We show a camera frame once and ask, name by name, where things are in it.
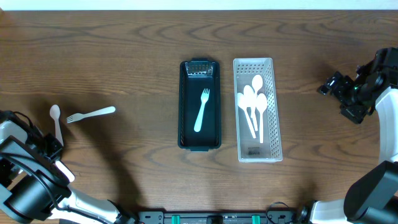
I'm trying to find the white plastic spoon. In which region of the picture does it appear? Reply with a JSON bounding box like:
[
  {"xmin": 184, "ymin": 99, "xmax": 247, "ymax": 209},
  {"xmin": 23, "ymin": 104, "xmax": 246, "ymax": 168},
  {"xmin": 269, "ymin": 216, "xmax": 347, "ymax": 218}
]
[
  {"xmin": 251, "ymin": 74, "xmax": 264, "ymax": 95},
  {"xmin": 243, "ymin": 85, "xmax": 258, "ymax": 131},
  {"xmin": 237, "ymin": 93, "xmax": 256, "ymax": 139},
  {"xmin": 50, "ymin": 105, "xmax": 64, "ymax": 146},
  {"xmin": 256, "ymin": 93, "xmax": 268, "ymax": 144}
]

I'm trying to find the white plastic fork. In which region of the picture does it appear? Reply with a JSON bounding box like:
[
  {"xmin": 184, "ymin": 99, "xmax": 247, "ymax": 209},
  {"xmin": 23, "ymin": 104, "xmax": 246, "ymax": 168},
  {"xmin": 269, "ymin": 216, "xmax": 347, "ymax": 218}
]
[
  {"xmin": 194, "ymin": 88, "xmax": 210, "ymax": 133},
  {"xmin": 67, "ymin": 106, "xmax": 116, "ymax": 123},
  {"xmin": 55, "ymin": 161, "xmax": 75, "ymax": 183}
]

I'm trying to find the clear perforated plastic basket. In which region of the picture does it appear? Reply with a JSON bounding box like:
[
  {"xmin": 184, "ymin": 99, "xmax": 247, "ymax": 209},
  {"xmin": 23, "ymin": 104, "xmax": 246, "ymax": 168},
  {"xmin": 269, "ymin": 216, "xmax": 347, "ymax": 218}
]
[{"xmin": 233, "ymin": 58, "xmax": 282, "ymax": 163}]

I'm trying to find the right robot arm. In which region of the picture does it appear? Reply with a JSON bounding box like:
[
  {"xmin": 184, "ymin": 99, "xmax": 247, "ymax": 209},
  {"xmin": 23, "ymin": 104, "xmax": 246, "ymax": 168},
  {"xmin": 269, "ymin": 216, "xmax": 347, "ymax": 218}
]
[{"xmin": 297, "ymin": 47, "xmax": 397, "ymax": 224}]

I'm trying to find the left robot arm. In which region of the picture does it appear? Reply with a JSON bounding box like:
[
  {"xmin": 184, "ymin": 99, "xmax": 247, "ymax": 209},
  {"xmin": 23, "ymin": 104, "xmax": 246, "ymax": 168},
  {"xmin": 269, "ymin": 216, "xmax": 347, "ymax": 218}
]
[{"xmin": 1, "ymin": 111, "xmax": 139, "ymax": 223}]

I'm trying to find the black plastic basket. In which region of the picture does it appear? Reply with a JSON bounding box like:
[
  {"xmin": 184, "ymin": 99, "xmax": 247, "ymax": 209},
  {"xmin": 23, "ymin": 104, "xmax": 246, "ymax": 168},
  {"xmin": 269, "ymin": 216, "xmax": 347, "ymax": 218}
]
[{"xmin": 177, "ymin": 58, "xmax": 221, "ymax": 152}]

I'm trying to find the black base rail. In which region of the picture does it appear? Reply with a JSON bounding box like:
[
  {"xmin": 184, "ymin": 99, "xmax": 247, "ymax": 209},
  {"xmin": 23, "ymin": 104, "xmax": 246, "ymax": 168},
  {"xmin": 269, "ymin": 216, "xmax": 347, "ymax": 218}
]
[{"xmin": 136, "ymin": 202, "xmax": 310, "ymax": 224}]

